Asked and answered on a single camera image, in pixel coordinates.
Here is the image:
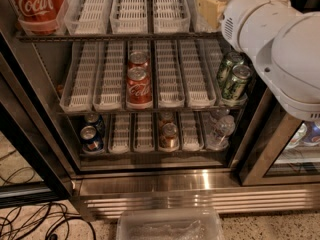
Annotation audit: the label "black cables on floor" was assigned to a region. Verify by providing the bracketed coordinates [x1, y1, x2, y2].
[0, 149, 98, 240]

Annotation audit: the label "front green soda can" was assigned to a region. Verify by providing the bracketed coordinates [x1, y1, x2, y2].
[222, 65, 252, 100]

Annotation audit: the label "rear blue Pepsi can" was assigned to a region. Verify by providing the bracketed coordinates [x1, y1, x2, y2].
[84, 114, 105, 137]

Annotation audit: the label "stainless steel fridge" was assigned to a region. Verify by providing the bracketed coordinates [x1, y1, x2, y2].
[0, 0, 319, 220]

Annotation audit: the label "right glass fridge door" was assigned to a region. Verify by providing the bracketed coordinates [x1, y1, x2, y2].
[239, 89, 320, 186]

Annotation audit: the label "copper soda can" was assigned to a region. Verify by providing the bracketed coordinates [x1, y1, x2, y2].
[158, 112, 174, 128]
[160, 123, 178, 148]

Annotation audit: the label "cans behind right door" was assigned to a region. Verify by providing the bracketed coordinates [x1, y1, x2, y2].
[286, 121, 320, 149]

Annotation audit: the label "rear copper soda can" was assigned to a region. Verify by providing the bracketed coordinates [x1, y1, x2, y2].
[158, 112, 174, 128]

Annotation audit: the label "front copper soda can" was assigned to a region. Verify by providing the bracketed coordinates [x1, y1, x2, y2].
[160, 123, 178, 148]

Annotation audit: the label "red coca-cola can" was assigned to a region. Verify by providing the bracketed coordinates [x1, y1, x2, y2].
[126, 67, 152, 105]
[128, 51, 150, 71]

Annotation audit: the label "rear green soda can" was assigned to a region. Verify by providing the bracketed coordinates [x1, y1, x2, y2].
[216, 51, 245, 88]

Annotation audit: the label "small water bottle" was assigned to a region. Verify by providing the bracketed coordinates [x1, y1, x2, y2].
[209, 115, 235, 151]
[210, 108, 230, 124]

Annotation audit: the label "rear small water bottle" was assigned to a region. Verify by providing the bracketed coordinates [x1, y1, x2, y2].
[210, 108, 230, 124]

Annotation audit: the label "front blue Pepsi can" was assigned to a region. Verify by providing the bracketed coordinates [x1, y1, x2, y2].
[80, 126, 103, 152]

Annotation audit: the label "green soda can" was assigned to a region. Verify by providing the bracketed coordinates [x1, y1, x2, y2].
[216, 51, 245, 88]
[222, 65, 252, 100]

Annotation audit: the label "front red Coca-Cola can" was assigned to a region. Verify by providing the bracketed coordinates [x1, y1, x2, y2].
[126, 67, 152, 105]

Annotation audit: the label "large red Coca-Cola bottle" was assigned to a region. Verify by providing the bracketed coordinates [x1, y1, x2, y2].
[14, 0, 66, 35]

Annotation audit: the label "shelf tray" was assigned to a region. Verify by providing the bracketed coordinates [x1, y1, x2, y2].
[133, 113, 155, 153]
[60, 42, 99, 113]
[64, 0, 112, 35]
[178, 40, 216, 108]
[109, 0, 148, 34]
[93, 41, 125, 112]
[180, 112, 204, 151]
[153, 0, 191, 33]
[154, 40, 185, 108]
[108, 114, 131, 154]

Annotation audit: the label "rear red Coca-Cola can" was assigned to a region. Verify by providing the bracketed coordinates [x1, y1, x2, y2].
[128, 51, 150, 71]

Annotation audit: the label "left open fridge door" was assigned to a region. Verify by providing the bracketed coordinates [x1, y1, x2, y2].
[0, 55, 72, 208]

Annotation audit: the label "blue pepsi can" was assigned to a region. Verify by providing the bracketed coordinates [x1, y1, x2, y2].
[80, 126, 103, 152]
[84, 114, 105, 137]

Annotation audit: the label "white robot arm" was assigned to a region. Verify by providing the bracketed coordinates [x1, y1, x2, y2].
[196, 0, 320, 121]

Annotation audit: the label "clear plastic bin on floor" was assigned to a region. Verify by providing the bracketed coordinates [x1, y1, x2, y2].
[116, 208, 225, 240]

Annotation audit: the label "front small water bottle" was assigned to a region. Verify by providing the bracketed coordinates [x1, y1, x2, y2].
[209, 115, 235, 151]

